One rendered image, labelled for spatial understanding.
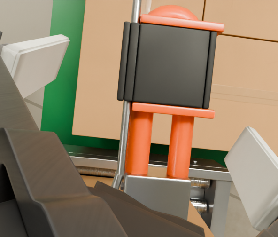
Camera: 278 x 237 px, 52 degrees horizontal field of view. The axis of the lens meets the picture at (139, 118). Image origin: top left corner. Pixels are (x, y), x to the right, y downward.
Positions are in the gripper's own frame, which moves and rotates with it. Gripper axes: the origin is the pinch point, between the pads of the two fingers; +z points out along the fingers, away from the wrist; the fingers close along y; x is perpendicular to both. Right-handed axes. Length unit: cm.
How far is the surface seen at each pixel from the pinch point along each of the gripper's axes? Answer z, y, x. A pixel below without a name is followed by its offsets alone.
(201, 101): 7.0, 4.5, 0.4
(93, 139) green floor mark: 118, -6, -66
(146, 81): 6.9, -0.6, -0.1
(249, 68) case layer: 84, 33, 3
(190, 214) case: 42, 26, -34
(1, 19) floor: 130, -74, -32
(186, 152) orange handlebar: 7.0, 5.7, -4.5
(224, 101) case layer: 79, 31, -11
